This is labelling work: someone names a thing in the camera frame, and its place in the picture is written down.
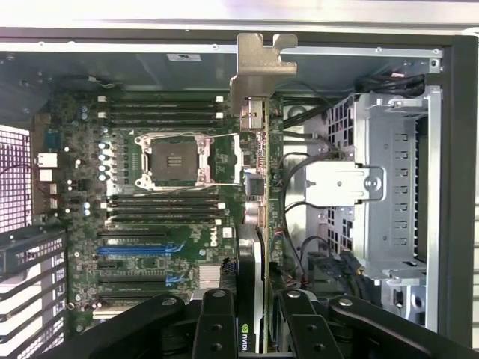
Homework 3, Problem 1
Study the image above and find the black wire bundle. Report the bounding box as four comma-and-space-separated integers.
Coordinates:
353, 73, 426, 100

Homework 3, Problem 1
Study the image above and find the long black expansion slot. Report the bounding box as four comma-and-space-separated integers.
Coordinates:
97, 294, 160, 304
97, 230, 170, 241

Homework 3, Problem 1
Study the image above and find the green Dell motherboard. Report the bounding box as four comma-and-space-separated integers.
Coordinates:
31, 91, 308, 331

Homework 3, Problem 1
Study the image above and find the black RAM slot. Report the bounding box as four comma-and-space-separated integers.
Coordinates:
100, 120, 225, 129
97, 96, 225, 105
99, 104, 225, 113
97, 111, 225, 120

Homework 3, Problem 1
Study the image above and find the CPU socket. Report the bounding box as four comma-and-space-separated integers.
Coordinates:
133, 131, 215, 189

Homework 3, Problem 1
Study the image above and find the metal drive cage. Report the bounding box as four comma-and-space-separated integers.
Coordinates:
303, 91, 443, 332

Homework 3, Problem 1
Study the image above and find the white expansion slot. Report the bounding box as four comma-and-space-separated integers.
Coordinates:
91, 307, 150, 319

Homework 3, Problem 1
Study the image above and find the black slot with blue latch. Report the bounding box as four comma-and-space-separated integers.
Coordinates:
97, 273, 183, 288

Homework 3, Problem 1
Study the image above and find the silver chipset heatsink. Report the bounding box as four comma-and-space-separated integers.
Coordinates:
198, 263, 220, 289

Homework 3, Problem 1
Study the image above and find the blue expansion slot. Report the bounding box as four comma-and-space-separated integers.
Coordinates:
97, 243, 187, 258

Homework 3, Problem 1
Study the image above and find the open black PC case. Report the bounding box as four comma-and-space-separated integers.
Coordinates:
0, 25, 479, 359

